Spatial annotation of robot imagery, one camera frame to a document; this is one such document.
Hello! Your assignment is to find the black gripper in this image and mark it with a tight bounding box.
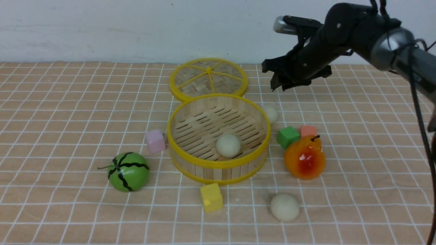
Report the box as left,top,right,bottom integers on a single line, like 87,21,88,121
261,21,352,91

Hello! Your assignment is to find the white bun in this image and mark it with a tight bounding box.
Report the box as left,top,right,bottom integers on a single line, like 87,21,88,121
216,134,242,158
270,193,300,222
262,105,278,124

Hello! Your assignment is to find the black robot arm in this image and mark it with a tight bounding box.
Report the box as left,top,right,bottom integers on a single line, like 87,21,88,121
262,0,436,103

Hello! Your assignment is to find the bamboo steamer lid yellow rim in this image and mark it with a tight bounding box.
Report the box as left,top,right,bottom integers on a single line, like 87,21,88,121
169,58,248,102

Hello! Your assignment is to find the bamboo steamer tray yellow rim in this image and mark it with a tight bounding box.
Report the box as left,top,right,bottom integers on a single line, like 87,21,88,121
167,94,271,185

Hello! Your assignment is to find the salmon cube block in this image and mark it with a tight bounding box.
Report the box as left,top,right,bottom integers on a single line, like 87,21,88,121
299,125,318,137

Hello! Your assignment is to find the green cube block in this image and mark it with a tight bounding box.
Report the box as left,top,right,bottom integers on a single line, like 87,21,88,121
277,127,300,149

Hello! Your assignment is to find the orange toy pear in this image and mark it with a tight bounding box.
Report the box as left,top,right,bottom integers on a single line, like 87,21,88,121
284,135,326,180

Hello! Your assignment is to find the pink cube block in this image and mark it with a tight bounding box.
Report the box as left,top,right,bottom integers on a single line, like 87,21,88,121
146,130,166,154

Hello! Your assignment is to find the yellow cube block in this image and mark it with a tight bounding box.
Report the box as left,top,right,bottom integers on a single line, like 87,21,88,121
200,183,224,212

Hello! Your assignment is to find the green toy watermelon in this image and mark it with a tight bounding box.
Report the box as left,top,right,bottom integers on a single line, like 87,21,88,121
98,152,150,192

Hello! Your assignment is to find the checkered orange tablecloth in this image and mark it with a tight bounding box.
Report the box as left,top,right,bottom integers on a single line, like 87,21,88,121
0,62,433,245

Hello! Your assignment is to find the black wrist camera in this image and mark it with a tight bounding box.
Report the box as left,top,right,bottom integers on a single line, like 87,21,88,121
273,15,323,42

